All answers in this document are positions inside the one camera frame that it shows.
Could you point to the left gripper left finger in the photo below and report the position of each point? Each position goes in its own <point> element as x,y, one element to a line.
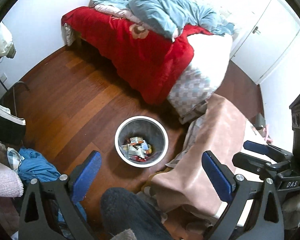
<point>37,220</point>

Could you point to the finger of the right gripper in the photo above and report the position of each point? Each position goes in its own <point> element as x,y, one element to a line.
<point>259,166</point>
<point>273,152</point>

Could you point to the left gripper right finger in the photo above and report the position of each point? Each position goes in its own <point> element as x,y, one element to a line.
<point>264,220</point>

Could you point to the orange fries snack bag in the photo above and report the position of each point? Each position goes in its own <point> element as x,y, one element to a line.
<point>137,146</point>

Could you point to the silver metal trash bin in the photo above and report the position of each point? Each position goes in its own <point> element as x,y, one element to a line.
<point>151,130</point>

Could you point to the blue cloth on floor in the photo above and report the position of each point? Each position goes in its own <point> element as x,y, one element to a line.
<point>35,166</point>

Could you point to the pink fluffy cloth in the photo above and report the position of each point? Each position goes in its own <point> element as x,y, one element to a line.
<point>10,183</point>

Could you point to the pink tablecloth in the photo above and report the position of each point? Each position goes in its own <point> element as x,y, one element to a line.
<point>196,183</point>

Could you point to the black white bag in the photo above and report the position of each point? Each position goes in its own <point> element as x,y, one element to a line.
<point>12,128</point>

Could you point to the red wrapper in bin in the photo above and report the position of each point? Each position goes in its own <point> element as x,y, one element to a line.
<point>138,158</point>

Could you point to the white checkered mattress quilt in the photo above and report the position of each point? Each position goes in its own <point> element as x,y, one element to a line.
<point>203,75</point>

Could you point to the white door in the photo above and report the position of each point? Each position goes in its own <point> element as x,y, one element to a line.
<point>266,43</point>

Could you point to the red plush blanket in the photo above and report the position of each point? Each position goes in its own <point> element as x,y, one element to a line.
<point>150,63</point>

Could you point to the teal blue duvet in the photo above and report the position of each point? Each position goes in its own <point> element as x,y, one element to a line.
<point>166,17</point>

